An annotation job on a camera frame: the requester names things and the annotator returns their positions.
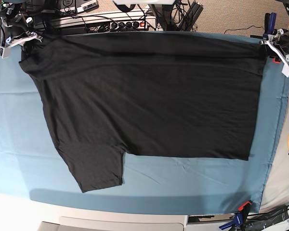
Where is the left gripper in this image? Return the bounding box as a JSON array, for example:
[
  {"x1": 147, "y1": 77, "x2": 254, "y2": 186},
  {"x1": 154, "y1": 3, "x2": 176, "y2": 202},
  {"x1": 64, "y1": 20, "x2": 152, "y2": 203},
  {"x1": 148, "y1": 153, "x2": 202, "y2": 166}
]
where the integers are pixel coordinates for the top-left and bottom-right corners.
[{"x1": 259, "y1": 29, "x2": 289, "y2": 63}]

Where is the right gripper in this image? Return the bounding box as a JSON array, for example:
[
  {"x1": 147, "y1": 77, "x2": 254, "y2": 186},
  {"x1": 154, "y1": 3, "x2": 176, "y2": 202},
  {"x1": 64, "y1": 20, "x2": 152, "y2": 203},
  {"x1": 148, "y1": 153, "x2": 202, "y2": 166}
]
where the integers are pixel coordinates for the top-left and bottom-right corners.
[{"x1": 1, "y1": 14, "x2": 42, "y2": 47}]

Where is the black T-shirt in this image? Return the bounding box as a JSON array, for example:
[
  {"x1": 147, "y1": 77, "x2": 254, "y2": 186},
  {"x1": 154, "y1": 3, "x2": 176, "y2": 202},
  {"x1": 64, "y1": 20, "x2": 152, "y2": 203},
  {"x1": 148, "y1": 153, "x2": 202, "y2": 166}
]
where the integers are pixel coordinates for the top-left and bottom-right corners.
[{"x1": 19, "y1": 32, "x2": 265, "y2": 193}]

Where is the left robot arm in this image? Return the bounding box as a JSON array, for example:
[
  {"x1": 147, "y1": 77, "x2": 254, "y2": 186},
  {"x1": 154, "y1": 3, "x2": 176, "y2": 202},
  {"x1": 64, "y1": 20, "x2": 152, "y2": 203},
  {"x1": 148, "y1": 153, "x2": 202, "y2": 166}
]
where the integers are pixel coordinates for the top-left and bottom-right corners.
[{"x1": 263, "y1": 0, "x2": 289, "y2": 58}]

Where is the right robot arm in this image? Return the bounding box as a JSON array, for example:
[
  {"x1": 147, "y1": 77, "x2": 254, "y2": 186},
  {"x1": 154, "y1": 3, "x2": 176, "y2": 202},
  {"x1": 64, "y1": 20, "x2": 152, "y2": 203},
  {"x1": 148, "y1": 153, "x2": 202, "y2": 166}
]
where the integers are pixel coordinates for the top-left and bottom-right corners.
[{"x1": 0, "y1": 0, "x2": 49, "y2": 47}]

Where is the orange black clamp top right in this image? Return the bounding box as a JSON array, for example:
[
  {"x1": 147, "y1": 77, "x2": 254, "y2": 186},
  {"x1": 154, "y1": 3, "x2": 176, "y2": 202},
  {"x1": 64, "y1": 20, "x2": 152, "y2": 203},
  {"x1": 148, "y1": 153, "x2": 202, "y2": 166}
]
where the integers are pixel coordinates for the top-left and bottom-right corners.
[{"x1": 270, "y1": 56, "x2": 281, "y2": 64}]

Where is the blue black clamp top right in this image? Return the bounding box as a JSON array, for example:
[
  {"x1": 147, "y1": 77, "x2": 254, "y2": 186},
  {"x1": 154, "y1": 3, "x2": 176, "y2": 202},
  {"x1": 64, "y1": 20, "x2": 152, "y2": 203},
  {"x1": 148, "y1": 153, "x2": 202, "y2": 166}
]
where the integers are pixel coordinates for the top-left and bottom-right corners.
[{"x1": 263, "y1": 13, "x2": 277, "y2": 39}]

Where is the white power strip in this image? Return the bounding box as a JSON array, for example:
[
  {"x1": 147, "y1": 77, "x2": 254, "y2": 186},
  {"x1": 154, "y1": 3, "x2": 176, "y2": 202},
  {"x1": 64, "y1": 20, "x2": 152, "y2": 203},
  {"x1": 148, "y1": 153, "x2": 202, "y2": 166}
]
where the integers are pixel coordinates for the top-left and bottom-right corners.
[{"x1": 89, "y1": 19, "x2": 156, "y2": 33}]

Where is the blue table cloth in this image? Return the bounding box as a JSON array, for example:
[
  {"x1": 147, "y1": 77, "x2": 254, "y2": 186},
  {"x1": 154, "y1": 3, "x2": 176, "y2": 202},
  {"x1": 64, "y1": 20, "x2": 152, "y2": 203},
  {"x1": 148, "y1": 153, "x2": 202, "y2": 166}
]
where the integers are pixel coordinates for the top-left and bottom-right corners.
[{"x1": 0, "y1": 32, "x2": 289, "y2": 215}]

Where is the orange blue clamp bottom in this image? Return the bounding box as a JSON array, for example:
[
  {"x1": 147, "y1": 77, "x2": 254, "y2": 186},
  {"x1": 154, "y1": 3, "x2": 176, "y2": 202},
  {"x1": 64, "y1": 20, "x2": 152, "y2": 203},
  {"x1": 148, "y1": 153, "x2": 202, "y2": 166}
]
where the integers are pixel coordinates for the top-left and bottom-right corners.
[{"x1": 219, "y1": 200, "x2": 252, "y2": 231}]

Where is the black bag bottom right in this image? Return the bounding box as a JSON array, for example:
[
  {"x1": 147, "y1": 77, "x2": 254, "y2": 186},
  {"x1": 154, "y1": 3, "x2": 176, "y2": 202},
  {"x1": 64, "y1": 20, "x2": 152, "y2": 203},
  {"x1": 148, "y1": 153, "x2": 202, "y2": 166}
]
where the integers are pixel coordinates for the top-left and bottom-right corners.
[{"x1": 241, "y1": 205, "x2": 289, "y2": 231}]

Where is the white box bottom edge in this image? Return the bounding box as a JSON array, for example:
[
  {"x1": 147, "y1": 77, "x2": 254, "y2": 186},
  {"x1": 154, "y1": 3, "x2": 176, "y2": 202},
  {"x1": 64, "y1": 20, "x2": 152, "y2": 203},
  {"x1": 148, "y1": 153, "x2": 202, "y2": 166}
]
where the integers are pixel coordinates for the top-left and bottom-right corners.
[{"x1": 38, "y1": 217, "x2": 184, "y2": 231}]

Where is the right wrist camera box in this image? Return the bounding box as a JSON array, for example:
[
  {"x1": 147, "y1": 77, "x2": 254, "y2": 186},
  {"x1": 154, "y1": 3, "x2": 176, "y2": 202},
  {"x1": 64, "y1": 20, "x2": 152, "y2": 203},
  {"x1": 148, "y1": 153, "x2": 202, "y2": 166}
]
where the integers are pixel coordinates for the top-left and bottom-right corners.
[{"x1": 0, "y1": 45, "x2": 10, "y2": 59}]

